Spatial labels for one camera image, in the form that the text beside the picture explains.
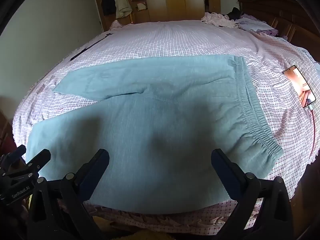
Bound beige hanging garment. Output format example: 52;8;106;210
113;0;133;19

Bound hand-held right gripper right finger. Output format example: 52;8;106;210
211;149;294;240

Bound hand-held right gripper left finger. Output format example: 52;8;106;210
26;149;110;240

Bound pink clothes pile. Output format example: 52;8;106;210
201;12;240;29

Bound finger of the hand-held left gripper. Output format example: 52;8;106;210
17;149;52;178
0;144;27;172

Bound teal pants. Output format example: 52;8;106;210
25;54;284;215

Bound pink checkered bed sheet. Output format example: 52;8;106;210
12;20;320;235

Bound smartphone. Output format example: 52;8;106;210
282;65;316;109

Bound dark hanging garment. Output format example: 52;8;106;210
101;0;117;16

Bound wooden shelf unit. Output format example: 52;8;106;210
81;0;151;32

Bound dark wooden headboard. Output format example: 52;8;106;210
237;0;320;63

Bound red charging cable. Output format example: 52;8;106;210
306;105;316;165

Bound black garment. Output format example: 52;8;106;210
226;7;244;20

